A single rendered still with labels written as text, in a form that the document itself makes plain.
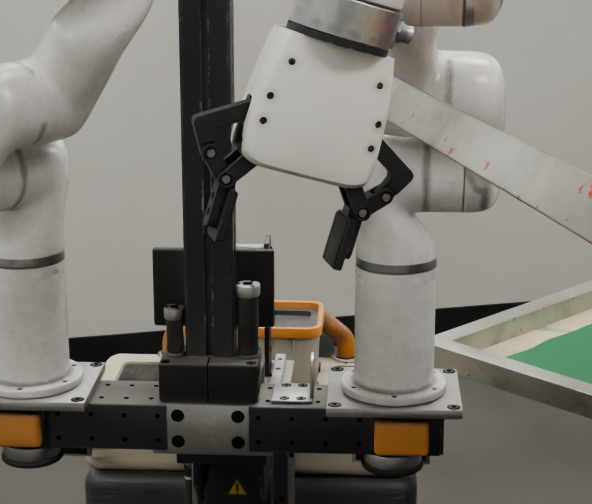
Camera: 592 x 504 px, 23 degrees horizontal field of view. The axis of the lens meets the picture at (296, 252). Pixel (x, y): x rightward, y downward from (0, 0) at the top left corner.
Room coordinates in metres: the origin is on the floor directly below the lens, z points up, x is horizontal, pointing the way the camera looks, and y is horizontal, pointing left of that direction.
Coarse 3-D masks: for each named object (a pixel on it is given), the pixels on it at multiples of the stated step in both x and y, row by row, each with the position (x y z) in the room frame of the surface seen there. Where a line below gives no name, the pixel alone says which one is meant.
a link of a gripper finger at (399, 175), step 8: (384, 144) 1.04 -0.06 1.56; (384, 152) 1.04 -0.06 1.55; (392, 152) 1.04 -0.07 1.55; (384, 160) 1.04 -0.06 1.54; (392, 160) 1.04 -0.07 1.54; (400, 160) 1.04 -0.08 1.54; (392, 168) 1.04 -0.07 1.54; (400, 168) 1.04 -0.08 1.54; (408, 168) 1.04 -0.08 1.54; (392, 176) 1.04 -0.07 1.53; (400, 176) 1.04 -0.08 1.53; (408, 176) 1.04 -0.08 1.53; (384, 184) 1.04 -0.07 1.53; (392, 184) 1.04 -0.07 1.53; (400, 184) 1.04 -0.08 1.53; (392, 192) 1.04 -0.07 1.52
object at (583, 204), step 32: (416, 96) 1.26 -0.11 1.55; (416, 128) 1.22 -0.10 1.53; (448, 128) 1.17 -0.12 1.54; (480, 128) 1.11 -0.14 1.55; (480, 160) 1.08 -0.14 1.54; (512, 160) 1.04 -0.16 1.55; (544, 160) 0.99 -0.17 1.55; (512, 192) 1.01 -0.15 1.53; (544, 192) 0.97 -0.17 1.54; (576, 192) 0.93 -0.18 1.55; (576, 224) 0.91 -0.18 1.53
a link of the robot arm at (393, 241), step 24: (408, 144) 1.60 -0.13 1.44; (384, 168) 1.59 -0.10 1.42; (432, 168) 1.59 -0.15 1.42; (456, 168) 1.58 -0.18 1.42; (408, 192) 1.59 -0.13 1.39; (432, 192) 1.59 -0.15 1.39; (456, 192) 1.58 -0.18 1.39; (384, 216) 1.59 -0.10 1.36; (408, 216) 1.61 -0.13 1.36; (360, 240) 1.61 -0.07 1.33; (384, 240) 1.59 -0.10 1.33; (408, 240) 1.59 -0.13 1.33; (432, 240) 1.63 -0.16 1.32; (360, 264) 1.61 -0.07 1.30; (384, 264) 1.59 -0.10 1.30; (408, 264) 1.59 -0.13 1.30; (432, 264) 1.61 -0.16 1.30
